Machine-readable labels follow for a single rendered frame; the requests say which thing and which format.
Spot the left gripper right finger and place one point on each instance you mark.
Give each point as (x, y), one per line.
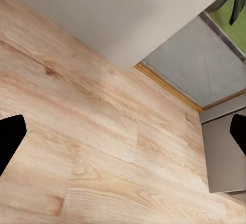
(238, 131)

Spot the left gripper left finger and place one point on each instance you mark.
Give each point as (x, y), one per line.
(12, 132)

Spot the fixed window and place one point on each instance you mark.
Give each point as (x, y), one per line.
(204, 63)

